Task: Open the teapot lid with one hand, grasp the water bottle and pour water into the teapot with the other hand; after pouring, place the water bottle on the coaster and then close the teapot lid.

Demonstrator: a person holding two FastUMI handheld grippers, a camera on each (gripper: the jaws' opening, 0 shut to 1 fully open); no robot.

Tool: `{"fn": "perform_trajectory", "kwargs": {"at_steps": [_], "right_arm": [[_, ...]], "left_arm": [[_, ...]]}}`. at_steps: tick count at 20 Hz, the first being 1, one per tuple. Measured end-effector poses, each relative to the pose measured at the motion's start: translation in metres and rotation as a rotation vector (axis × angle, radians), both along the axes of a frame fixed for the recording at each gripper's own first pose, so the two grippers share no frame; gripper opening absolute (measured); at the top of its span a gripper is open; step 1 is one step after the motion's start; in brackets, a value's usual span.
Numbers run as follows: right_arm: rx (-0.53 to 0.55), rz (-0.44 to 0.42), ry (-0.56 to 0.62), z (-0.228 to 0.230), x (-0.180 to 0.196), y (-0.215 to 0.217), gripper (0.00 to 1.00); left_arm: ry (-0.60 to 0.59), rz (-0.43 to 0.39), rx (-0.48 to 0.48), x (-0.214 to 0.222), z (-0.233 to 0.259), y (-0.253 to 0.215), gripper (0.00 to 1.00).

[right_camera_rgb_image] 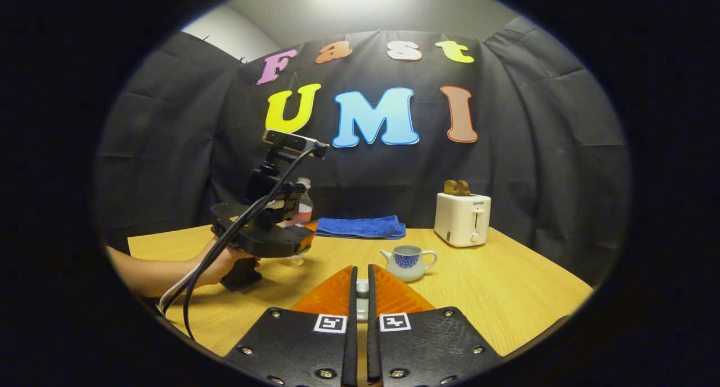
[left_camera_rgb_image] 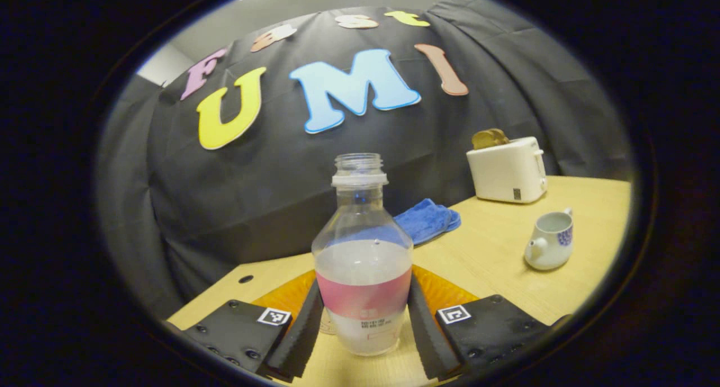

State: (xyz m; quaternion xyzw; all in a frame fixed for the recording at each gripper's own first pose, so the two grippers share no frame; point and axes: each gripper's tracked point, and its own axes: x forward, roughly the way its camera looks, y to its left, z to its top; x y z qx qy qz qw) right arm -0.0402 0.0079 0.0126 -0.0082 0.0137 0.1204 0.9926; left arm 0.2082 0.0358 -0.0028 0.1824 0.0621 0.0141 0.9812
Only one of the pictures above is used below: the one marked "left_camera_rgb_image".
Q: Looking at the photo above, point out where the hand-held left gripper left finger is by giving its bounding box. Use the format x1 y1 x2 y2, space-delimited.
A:
181 269 326 383

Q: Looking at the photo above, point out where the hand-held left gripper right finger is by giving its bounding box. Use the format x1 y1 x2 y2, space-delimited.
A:
406 265 555 381

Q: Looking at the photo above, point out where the round beige coaster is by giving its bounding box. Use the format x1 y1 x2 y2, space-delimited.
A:
318 307 338 336

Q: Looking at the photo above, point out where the clear water bottle pink label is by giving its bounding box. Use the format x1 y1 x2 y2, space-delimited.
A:
311 153 415 357

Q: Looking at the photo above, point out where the white blue-patterned teacup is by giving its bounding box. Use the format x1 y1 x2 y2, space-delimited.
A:
524 208 574 272

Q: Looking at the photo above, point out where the blue folded towel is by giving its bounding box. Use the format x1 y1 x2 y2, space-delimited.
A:
393 198 462 246

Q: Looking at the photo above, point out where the white toaster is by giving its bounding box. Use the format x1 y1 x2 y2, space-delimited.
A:
466 136 548 204

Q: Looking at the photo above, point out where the brown toast bread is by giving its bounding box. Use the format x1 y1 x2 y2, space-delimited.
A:
471 128 510 150

